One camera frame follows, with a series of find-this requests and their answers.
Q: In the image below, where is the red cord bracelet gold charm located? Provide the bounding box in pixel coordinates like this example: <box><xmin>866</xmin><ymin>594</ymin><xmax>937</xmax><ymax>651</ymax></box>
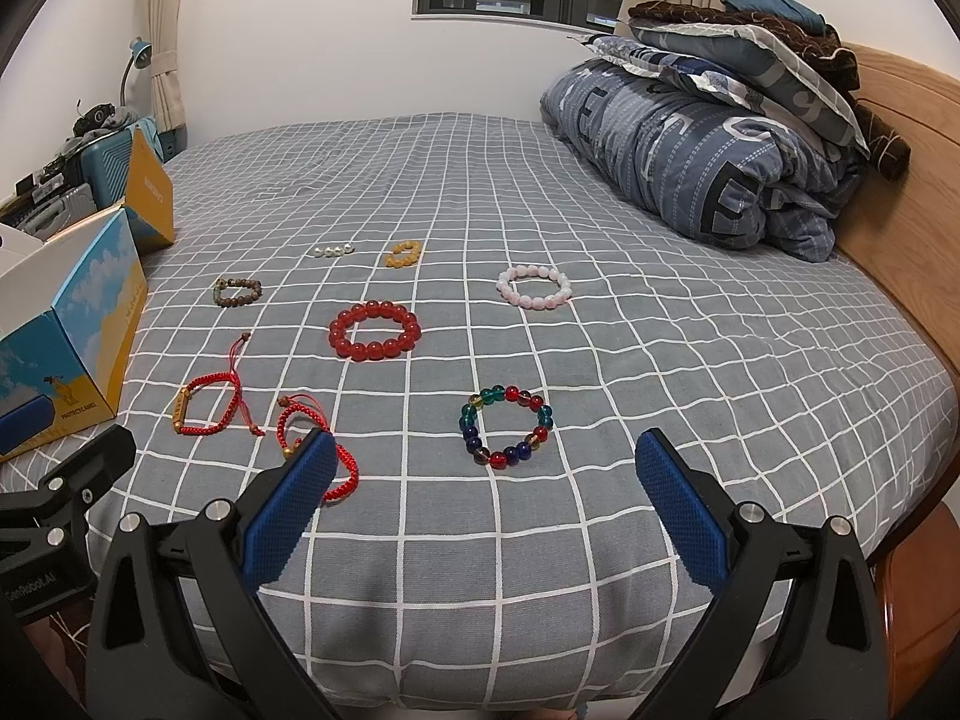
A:
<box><xmin>171</xmin><ymin>332</ymin><xmax>263</xmax><ymax>437</ymax></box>

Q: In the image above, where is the red braided cord bracelet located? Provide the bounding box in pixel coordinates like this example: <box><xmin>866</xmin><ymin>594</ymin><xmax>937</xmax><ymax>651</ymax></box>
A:
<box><xmin>273</xmin><ymin>391</ymin><xmax>362</xmax><ymax>506</ymax></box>

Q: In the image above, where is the brown wooden bead bracelet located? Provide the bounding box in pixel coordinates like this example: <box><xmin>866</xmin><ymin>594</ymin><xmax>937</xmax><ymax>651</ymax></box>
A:
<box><xmin>211</xmin><ymin>276</ymin><xmax>266</xmax><ymax>309</ymax></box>

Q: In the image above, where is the red bead bracelet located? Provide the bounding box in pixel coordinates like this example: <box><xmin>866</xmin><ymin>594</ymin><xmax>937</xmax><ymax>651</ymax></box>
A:
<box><xmin>327</xmin><ymin>299</ymin><xmax>424</xmax><ymax>363</ymax></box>

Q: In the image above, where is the multicolour glass bead bracelet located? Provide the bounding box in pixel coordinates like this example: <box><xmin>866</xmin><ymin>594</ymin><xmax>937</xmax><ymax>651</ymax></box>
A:
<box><xmin>457</xmin><ymin>383</ymin><xmax>555</xmax><ymax>472</ymax></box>

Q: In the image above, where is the pink bead bracelet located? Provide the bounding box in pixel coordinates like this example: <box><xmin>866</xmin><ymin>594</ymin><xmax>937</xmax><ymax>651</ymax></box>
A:
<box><xmin>494</xmin><ymin>262</ymin><xmax>575</xmax><ymax>313</ymax></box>

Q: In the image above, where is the blue yellow cardboard box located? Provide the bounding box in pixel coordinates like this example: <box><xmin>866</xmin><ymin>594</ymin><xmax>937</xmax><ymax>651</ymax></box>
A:
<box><xmin>0</xmin><ymin>132</ymin><xmax>176</xmax><ymax>460</ymax></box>

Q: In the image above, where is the grey suitcase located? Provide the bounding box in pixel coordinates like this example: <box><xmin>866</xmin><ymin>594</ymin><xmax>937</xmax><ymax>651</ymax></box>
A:
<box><xmin>2</xmin><ymin>182</ymin><xmax>98</xmax><ymax>241</ymax></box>

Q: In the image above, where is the teal suitcase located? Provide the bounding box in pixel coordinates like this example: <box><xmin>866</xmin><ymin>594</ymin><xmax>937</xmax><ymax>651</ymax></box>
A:
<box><xmin>78</xmin><ymin>115</ymin><xmax>164</xmax><ymax>210</ymax></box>

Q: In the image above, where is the wooden bed headboard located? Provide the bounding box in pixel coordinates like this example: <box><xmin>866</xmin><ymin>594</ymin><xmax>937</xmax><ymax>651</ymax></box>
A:
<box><xmin>838</xmin><ymin>46</ymin><xmax>958</xmax><ymax>715</ymax></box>

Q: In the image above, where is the grey checked bed sheet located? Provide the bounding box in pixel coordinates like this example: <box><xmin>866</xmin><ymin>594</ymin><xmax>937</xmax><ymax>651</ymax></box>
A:
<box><xmin>88</xmin><ymin>114</ymin><xmax>958</xmax><ymax>710</ymax></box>

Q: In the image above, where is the blue grey folded duvet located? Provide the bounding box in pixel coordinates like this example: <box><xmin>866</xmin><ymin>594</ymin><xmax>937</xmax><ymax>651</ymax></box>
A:
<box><xmin>540</xmin><ymin>59</ymin><xmax>864</xmax><ymax>263</ymax></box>

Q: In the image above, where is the brown fuzzy blanket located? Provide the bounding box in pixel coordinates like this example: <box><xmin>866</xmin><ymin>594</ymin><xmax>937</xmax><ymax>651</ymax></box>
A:
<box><xmin>628</xmin><ymin>0</ymin><xmax>911</xmax><ymax>182</ymax></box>

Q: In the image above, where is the teal desk lamp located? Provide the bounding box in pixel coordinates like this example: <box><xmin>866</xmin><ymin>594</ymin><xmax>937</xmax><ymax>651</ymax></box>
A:
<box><xmin>119</xmin><ymin>36</ymin><xmax>151</xmax><ymax>106</ymax></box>

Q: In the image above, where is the grey patterned pillow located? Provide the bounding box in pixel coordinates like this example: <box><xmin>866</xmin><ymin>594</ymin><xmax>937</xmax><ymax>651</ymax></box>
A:
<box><xmin>583</xmin><ymin>23</ymin><xmax>869</xmax><ymax>153</ymax></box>

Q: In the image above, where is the beige left curtain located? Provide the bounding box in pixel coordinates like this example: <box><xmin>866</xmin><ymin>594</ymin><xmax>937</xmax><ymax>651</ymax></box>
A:
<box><xmin>143</xmin><ymin>0</ymin><xmax>185</xmax><ymax>132</ymax></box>

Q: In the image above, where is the teal small cushion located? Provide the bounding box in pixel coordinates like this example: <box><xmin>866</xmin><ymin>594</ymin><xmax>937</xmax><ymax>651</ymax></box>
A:
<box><xmin>721</xmin><ymin>0</ymin><xmax>828</xmax><ymax>37</ymax></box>

